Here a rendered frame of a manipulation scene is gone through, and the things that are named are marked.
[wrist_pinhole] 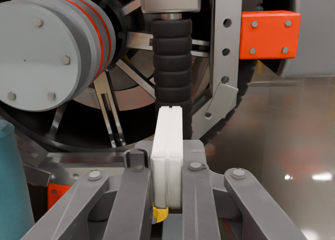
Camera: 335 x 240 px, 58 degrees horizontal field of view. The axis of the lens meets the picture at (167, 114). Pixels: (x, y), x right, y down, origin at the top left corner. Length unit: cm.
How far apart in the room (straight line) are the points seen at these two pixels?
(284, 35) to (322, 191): 127
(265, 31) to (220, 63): 8
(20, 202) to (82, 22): 30
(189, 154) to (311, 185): 158
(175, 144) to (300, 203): 145
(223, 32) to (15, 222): 44
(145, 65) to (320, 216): 107
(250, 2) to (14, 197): 50
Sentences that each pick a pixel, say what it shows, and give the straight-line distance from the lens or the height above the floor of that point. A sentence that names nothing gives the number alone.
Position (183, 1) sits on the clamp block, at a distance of 26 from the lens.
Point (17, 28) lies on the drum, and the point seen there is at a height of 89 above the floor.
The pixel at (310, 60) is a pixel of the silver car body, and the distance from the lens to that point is 70.
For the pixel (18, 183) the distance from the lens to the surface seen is 53.
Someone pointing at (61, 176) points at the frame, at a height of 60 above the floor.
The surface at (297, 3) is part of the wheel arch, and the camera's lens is 67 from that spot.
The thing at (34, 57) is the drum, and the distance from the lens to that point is 38.
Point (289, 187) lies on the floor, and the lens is 168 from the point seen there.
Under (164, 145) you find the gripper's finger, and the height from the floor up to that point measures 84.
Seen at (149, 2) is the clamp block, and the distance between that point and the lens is 26.
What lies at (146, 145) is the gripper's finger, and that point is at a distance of 17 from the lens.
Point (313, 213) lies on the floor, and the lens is 154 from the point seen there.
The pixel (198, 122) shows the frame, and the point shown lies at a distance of 52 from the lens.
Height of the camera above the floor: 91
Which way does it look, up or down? 21 degrees down
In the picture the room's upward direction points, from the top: 2 degrees counter-clockwise
